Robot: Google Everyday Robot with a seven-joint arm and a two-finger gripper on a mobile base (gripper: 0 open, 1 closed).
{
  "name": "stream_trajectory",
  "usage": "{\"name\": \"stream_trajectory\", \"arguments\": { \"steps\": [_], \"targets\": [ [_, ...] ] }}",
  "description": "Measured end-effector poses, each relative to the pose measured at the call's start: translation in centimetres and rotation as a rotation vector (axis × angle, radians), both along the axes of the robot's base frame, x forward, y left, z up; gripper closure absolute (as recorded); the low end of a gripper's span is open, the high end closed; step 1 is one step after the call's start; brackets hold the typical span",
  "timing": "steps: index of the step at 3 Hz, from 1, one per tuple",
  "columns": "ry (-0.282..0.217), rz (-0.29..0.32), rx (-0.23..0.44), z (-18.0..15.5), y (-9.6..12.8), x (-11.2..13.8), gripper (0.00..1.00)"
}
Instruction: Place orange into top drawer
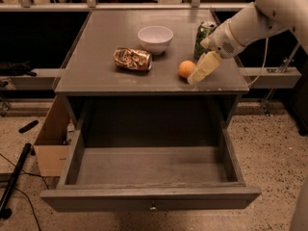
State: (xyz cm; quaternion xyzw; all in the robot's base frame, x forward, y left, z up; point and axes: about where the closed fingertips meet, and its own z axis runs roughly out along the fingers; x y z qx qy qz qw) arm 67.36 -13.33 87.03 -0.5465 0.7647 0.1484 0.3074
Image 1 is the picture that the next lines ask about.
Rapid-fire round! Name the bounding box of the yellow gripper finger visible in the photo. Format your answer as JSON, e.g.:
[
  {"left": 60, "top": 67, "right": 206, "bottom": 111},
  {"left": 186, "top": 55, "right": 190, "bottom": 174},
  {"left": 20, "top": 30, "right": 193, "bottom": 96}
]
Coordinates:
[{"left": 188, "top": 51, "right": 221, "bottom": 85}]

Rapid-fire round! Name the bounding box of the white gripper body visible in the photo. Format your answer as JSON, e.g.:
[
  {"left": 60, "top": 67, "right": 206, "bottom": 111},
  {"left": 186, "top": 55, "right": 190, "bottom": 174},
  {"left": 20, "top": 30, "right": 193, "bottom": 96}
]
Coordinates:
[{"left": 200, "top": 19, "right": 245, "bottom": 59}]

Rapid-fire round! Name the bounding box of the orange fruit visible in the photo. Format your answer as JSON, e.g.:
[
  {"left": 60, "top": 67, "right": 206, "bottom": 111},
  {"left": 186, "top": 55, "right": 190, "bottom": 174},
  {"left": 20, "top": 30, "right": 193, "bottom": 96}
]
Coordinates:
[{"left": 178, "top": 61, "right": 195, "bottom": 79}]

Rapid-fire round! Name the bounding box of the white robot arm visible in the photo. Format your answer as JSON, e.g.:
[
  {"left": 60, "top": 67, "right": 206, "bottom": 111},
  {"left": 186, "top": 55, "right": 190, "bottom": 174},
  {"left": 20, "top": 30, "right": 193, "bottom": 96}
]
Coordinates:
[{"left": 188, "top": 0, "right": 308, "bottom": 85}]

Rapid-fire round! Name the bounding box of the open grey drawer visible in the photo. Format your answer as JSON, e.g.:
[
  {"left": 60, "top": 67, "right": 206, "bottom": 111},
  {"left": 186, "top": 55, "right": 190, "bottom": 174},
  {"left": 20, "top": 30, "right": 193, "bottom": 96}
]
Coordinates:
[{"left": 39, "top": 99, "right": 262, "bottom": 214}]

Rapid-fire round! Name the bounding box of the green soda can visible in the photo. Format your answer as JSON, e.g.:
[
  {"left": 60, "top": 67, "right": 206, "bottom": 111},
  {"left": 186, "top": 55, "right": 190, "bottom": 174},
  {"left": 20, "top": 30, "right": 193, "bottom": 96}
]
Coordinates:
[{"left": 194, "top": 21, "right": 217, "bottom": 60}]

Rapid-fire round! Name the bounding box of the white bowl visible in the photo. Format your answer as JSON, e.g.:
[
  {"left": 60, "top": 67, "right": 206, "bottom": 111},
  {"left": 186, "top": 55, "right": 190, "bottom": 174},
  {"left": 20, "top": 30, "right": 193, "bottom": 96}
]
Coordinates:
[{"left": 138, "top": 26, "right": 173, "bottom": 55}]

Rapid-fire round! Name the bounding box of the crushed gold can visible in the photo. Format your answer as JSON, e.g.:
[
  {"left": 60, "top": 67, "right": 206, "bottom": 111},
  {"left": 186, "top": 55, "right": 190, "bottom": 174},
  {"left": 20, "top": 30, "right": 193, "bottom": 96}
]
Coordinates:
[{"left": 114, "top": 47, "right": 152, "bottom": 71}]

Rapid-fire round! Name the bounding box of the grey cabinet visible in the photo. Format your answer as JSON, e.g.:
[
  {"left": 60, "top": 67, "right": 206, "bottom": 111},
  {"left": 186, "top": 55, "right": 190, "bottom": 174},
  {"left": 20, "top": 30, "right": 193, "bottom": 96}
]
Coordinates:
[{"left": 55, "top": 9, "right": 248, "bottom": 123}]

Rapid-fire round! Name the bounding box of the cardboard box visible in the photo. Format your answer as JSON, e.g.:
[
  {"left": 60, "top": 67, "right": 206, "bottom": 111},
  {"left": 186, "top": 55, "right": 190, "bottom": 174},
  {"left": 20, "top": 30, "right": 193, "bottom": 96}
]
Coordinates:
[{"left": 34, "top": 96, "right": 74, "bottom": 177}]

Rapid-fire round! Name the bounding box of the small black floor object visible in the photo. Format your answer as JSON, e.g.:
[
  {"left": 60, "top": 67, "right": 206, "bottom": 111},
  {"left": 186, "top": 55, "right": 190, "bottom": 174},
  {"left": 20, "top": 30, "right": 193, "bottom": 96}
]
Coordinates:
[{"left": 18, "top": 120, "right": 39, "bottom": 134}]

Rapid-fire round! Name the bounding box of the black pole on floor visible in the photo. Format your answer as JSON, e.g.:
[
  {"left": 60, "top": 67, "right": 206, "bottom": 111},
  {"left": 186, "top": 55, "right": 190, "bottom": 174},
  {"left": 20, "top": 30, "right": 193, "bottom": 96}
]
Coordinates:
[{"left": 0, "top": 143, "right": 32, "bottom": 219}]

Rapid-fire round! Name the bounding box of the white hanging cable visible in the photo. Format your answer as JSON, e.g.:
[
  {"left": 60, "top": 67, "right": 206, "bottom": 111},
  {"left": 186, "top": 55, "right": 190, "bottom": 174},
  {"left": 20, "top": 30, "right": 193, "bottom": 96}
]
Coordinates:
[{"left": 247, "top": 37, "right": 270, "bottom": 89}]

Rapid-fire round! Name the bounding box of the black floor cable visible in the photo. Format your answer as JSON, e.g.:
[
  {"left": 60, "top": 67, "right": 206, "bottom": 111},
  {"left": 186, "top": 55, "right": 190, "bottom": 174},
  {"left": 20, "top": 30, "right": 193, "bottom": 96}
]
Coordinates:
[{"left": 0, "top": 153, "right": 50, "bottom": 231}]

